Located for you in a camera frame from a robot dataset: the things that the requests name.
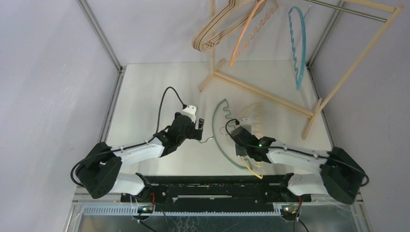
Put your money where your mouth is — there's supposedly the green plastic hanger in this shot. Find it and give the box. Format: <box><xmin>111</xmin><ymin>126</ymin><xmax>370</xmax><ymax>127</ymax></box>
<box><xmin>200</xmin><ymin>98</ymin><xmax>252</xmax><ymax>171</ymax></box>

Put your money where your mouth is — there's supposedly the yellow plastic hanger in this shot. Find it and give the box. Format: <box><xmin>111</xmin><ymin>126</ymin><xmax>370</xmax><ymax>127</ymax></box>
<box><xmin>241</xmin><ymin>102</ymin><xmax>264</xmax><ymax>179</ymax></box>

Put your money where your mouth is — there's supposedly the blue plastic hanger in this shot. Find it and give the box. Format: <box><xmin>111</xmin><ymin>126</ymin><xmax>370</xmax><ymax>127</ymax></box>
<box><xmin>288</xmin><ymin>0</ymin><xmax>312</xmax><ymax>90</ymax></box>

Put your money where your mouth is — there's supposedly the orange plastic hanger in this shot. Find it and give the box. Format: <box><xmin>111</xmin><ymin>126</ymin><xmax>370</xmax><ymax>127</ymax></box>
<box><xmin>229</xmin><ymin>0</ymin><xmax>279</xmax><ymax>68</ymax></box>

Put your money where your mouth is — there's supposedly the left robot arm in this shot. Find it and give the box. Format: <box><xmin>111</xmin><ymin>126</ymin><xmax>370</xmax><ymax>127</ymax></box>
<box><xmin>71</xmin><ymin>112</ymin><xmax>205</xmax><ymax>202</ymax></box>

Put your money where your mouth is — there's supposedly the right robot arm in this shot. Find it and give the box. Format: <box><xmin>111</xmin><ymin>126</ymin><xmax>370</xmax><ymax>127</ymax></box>
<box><xmin>228</xmin><ymin>126</ymin><xmax>369</xmax><ymax>204</ymax></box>

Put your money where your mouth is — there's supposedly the right circuit board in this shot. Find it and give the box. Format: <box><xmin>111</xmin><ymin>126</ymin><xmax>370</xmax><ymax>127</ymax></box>
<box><xmin>280</xmin><ymin>206</ymin><xmax>298</xmax><ymax>216</ymax></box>

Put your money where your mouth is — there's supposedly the circuit board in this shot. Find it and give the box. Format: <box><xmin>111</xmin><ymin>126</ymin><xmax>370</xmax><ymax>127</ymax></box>
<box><xmin>137</xmin><ymin>206</ymin><xmax>155</xmax><ymax>215</ymax></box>
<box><xmin>280</xmin><ymin>206</ymin><xmax>298</xmax><ymax>216</ymax></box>

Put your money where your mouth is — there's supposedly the left circuit board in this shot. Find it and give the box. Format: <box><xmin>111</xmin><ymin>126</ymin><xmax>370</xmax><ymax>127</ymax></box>
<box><xmin>137</xmin><ymin>206</ymin><xmax>155</xmax><ymax>215</ymax></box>

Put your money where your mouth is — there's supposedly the metal hanging rod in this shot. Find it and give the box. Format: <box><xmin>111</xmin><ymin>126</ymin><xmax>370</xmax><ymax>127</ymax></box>
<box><xmin>302</xmin><ymin>0</ymin><xmax>388</xmax><ymax>23</ymax></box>

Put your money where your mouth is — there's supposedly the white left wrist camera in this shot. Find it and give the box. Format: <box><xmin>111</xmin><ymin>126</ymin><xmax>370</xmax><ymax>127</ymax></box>
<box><xmin>181</xmin><ymin>104</ymin><xmax>197</xmax><ymax>123</ymax></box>

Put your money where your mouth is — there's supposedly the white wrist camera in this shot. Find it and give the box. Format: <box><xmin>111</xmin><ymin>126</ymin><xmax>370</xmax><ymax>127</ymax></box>
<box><xmin>181</xmin><ymin>104</ymin><xmax>197</xmax><ymax>123</ymax></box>
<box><xmin>239</xmin><ymin>117</ymin><xmax>252</xmax><ymax>131</ymax></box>

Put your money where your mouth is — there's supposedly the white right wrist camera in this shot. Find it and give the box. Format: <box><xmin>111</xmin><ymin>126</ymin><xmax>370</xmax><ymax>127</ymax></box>
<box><xmin>239</xmin><ymin>117</ymin><xmax>252</xmax><ymax>131</ymax></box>

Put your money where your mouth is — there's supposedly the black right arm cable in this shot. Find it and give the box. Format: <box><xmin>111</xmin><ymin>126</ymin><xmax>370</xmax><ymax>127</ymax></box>
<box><xmin>224</xmin><ymin>118</ymin><xmax>369</xmax><ymax>187</ymax></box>

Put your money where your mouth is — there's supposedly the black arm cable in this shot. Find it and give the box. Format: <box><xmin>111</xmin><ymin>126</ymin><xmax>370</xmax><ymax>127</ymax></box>
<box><xmin>224</xmin><ymin>118</ymin><xmax>369</xmax><ymax>187</ymax></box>
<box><xmin>70</xmin><ymin>86</ymin><xmax>189</xmax><ymax>188</ymax></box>

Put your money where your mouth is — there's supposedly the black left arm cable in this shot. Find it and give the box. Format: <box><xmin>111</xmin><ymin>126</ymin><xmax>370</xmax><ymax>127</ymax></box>
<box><xmin>70</xmin><ymin>86</ymin><xmax>189</xmax><ymax>188</ymax></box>

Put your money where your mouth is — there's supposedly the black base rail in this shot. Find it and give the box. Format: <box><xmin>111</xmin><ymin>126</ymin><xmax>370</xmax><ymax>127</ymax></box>
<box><xmin>120</xmin><ymin>175</ymin><xmax>311</xmax><ymax>213</ymax></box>

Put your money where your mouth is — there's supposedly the wooden clothes rack frame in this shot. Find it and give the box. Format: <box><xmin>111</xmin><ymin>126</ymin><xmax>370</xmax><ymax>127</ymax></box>
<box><xmin>192</xmin><ymin>0</ymin><xmax>404</xmax><ymax>140</ymax></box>

